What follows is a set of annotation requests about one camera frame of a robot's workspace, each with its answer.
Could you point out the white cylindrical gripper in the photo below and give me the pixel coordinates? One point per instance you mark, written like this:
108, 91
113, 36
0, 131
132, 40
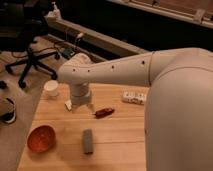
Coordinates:
80, 94

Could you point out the orange ceramic bowl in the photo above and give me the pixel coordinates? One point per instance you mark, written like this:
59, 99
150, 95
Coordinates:
41, 139

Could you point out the grey rectangular block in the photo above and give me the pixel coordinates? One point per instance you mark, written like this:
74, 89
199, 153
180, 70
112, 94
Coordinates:
87, 140

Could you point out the white snack package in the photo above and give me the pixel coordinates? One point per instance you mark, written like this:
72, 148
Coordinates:
134, 97

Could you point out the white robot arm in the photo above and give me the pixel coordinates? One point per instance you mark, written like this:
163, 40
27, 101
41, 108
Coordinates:
179, 107

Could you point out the teal electronic device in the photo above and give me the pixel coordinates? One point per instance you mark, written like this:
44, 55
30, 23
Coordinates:
67, 53

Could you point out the white spray bottle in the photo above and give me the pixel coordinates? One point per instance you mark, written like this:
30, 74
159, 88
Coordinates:
55, 13

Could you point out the white paper cup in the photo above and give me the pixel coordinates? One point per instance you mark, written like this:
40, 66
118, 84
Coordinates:
51, 88

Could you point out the black and white shoe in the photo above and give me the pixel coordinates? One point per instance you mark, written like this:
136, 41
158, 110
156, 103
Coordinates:
7, 111

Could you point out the black office chair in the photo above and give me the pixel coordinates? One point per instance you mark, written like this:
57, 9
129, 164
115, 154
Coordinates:
20, 22

